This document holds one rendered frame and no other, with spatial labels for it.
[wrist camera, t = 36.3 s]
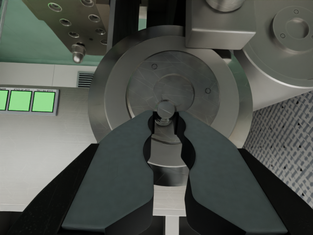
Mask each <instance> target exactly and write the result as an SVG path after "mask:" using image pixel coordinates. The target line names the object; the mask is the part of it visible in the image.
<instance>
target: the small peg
mask: <svg viewBox="0 0 313 235"><path fill-rule="evenodd" d="M154 111H155V122H156V123H157V124H158V125H159V126H167V125H168V124H170V122H171V121H172V120H173V118H174V117H175V115H176V111H177V108H176V106H175V104H174V103H173V102H172V101H170V100H161V101H159V102H158V103H157V104H156V106H155V110H154Z"/></svg>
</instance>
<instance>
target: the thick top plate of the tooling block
mask: <svg viewBox="0 0 313 235"><path fill-rule="evenodd" d="M27 1H28V3H29V4H30V5H31V6H32V7H33V9H34V10H35V11H36V12H37V13H38V14H39V16H40V17H41V18H42V19H43V20H44V21H45V22H46V24H47V25H48V26H49V27H50V28H51V30H52V31H53V32H54V33H55V34H56V36H57V37H58V38H59V39H60V40H61V42H62V43H63V44H64V45H65V46H66V47H67V49H68V50H69V51H70V52H71V53H72V45H74V44H79V45H82V46H84V47H85V48H86V51H85V55H102V56H105V55H106V51H107V39H108V34H107V32H106V29H105V27H104V24H103V21H102V19H101V17H100V14H99V11H98V9H97V6H96V0H27Z"/></svg>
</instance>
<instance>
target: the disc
mask: <svg viewBox="0 0 313 235"><path fill-rule="evenodd" d="M165 35H176V36H183V37H185V27H184V26H176V25H161V26H154V27H149V28H145V29H142V30H139V31H137V32H134V33H132V34H130V35H128V36H127V37H125V38H123V39H122V40H120V41H119V42H118V43H117V44H116V45H114V46H113V47H112V48H111V49H110V50H109V51H108V52H107V54H106V55H105V56H104V57H103V58H102V60H101V61H100V63H99V65H98V66H97V68H96V70H95V73H94V75H93V78H92V80H91V84H90V88H89V92H88V116H89V121H90V125H91V129H92V131H93V134H94V137H95V138H96V140H97V142H99V141H100V140H101V139H102V138H103V137H105V136H106V135H107V134H108V133H109V132H111V131H112V130H111V128H110V126H109V124H108V121H107V118H106V113H105V108H104V92H105V87H106V83H107V80H108V77H109V75H110V72H111V70H112V69H113V67H114V65H115V64H116V62H117V61H118V60H119V58H120V57H121V56H122V55H123V54H124V53H125V52H127V51H128V50H129V49H130V48H132V47H133V46H135V45H136V44H138V43H140V42H142V41H144V40H147V39H150V38H154V37H158V36H165ZM212 50H214V51H215V52H216V53H217V54H218V55H219V56H220V57H221V58H222V59H223V60H224V61H225V62H226V64H227V65H228V67H229V68H230V70H231V72H232V74H233V76H234V78H235V81H236V84H237V87H238V93H239V112H238V118H237V122H236V125H235V127H234V129H233V131H232V133H231V135H230V137H229V138H228V139H229V140H230V141H231V142H232V143H233V144H234V145H235V146H236V147H237V148H242V146H243V145H244V143H245V141H246V138H247V136H248V133H249V130H250V127H251V123H252V114H253V101H252V92H251V88H250V84H249V81H248V78H247V76H246V74H245V72H244V70H243V68H242V66H241V65H240V63H239V62H238V60H237V59H236V57H235V56H234V55H233V54H232V52H231V51H230V50H228V49H212ZM148 164H149V165H150V167H151V169H152V171H153V174H154V185H157V186H164V187H180V186H186V185H187V180H188V175H189V169H188V167H187V166H183V167H163V166H156V165H153V164H150V163H148Z"/></svg>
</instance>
